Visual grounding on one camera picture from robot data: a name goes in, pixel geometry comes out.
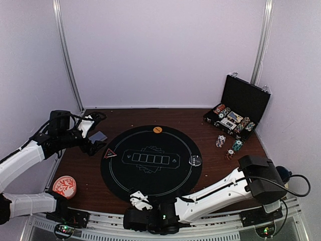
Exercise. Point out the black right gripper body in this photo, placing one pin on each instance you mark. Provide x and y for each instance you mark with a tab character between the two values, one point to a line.
155	231

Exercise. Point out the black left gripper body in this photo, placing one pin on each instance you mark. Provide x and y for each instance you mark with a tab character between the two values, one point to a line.
85	148

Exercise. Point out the red triangular all-in marker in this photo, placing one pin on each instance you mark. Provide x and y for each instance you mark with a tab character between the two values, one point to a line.
109	154

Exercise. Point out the yellow big blind button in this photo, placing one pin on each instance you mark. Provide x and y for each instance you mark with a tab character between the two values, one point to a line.
157	130

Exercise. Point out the clear round dealer button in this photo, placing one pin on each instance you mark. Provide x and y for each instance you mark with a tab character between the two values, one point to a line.
195	160

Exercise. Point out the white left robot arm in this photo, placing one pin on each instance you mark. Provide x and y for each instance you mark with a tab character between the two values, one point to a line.
38	148

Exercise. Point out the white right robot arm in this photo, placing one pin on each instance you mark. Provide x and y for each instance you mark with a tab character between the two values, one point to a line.
255	178

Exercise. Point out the blue patterned card deck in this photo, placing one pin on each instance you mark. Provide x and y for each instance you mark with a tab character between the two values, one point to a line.
99	136

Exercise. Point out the red white patterned cup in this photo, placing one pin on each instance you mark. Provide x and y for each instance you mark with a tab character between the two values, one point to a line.
65	186

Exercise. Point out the round black poker mat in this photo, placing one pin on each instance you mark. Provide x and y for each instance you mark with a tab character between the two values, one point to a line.
155	164

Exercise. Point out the brown poker chip stack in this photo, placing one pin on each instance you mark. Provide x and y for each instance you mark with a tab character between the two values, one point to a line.
229	154

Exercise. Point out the blue white chip stack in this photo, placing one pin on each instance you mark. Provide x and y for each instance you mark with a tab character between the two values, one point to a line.
220	141

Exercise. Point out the green poker chip stack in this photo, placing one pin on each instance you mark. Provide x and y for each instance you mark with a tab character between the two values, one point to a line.
237	145

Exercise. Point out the card deck in case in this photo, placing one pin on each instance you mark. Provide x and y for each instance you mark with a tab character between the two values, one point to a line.
231	120

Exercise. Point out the red chip row in case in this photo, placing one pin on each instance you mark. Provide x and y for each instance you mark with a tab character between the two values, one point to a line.
219	108

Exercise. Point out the green chip row in case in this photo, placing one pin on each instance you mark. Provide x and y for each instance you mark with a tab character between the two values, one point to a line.
224	112

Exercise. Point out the right chip rows in case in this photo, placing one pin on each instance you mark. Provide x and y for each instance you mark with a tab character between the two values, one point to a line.
245	124

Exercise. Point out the dark blue mug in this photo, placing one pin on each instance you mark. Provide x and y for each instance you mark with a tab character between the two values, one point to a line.
284	173

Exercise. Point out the black poker chip case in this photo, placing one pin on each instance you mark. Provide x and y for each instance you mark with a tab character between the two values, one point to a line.
244	99

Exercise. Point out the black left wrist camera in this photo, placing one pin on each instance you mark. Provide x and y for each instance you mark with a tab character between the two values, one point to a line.
59	121

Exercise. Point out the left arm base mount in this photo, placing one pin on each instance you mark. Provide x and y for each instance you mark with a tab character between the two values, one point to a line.
67	219

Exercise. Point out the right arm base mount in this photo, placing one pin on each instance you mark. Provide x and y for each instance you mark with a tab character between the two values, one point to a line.
260	218

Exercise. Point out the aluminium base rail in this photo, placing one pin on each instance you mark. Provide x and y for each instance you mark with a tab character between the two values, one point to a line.
215	226

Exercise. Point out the aluminium frame post left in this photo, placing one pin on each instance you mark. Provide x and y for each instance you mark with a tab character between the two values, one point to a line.
66	57

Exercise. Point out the aluminium frame post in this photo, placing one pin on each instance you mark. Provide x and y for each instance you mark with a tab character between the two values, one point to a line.
263	41
66	57

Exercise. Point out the aluminium frame post right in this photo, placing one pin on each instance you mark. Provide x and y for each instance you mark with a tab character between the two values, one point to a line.
263	41

